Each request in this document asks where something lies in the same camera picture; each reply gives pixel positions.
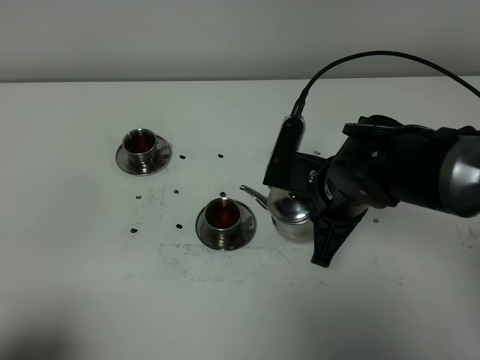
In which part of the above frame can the steel saucer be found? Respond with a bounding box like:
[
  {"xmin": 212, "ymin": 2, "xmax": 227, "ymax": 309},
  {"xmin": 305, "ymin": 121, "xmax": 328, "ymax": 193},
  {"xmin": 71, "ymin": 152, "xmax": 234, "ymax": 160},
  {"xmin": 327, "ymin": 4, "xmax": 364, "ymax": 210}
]
[
  {"xmin": 115, "ymin": 135, "xmax": 172, "ymax": 176},
  {"xmin": 195, "ymin": 201, "xmax": 257, "ymax": 251}
]

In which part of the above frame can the far steel saucer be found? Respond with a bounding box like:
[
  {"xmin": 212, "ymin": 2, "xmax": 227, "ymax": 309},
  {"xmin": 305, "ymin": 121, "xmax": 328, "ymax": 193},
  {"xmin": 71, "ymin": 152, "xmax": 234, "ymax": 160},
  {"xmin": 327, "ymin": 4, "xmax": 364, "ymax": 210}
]
[{"xmin": 115, "ymin": 135, "xmax": 172, "ymax": 176}]

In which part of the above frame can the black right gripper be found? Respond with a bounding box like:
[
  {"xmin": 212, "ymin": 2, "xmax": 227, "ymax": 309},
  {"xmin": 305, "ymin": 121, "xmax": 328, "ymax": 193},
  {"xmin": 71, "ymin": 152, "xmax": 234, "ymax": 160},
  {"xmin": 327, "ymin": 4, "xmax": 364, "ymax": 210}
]
[{"xmin": 310, "ymin": 115, "xmax": 400, "ymax": 268}]

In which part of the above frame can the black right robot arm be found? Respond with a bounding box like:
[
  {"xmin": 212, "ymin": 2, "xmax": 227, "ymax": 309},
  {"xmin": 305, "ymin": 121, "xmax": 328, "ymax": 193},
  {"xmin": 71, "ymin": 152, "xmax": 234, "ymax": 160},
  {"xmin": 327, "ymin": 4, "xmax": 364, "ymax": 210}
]
[{"xmin": 311, "ymin": 115, "xmax": 479, "ymax": 268}]

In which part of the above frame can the stainless steel teapot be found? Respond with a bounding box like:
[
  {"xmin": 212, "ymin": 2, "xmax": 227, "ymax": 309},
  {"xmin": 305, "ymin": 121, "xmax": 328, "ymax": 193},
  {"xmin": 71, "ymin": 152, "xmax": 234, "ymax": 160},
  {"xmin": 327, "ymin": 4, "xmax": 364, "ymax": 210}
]
[{"xmin": 239, "ymin": 184, "xmax": 314, "ymax": 244}]

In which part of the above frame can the near steel saucer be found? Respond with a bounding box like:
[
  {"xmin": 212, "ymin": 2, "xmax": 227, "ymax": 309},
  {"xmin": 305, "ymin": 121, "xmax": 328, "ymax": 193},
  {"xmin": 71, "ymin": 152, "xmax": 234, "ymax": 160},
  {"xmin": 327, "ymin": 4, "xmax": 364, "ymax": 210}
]
[{"xmin": 195, "ymin": 201, "xmax": 257, "ymax": 251}]

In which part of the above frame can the near steel teacup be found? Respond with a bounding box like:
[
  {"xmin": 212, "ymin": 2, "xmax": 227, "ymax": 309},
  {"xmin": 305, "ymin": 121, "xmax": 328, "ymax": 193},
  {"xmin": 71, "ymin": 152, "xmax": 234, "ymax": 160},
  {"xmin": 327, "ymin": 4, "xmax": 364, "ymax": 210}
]
[{"xmin": 204, "ymin": 197, "xmax": 243, "ymax": 239}]

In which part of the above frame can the black camera cable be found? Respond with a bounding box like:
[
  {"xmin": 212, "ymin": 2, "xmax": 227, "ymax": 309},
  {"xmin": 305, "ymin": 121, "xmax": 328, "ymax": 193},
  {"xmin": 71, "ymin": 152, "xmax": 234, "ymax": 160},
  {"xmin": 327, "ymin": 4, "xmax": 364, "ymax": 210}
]
[{"xmin": 290, "ymin": 51, "xmax": 480, "ymax": 119}]

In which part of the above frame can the steel teacup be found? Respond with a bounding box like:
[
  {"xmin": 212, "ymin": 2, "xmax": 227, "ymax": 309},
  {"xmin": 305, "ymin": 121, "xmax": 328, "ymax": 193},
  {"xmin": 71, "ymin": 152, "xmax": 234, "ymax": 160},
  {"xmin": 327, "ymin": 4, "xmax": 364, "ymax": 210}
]
[
  {"xmin": 122, "ymin": 128, "xmax": 157, "ymax": 160},
  {"xmin": 204, "ymin": 197, "xmax": 243, "ymax": 239}
]

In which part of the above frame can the far steel teacup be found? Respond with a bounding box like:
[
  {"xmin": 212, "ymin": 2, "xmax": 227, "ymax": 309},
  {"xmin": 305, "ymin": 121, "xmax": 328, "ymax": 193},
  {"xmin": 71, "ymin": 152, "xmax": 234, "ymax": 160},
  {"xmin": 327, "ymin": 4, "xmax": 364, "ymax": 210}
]
[{"xmin": 122, "ymin": 128, "xmax": 157, "ymax": 160}]

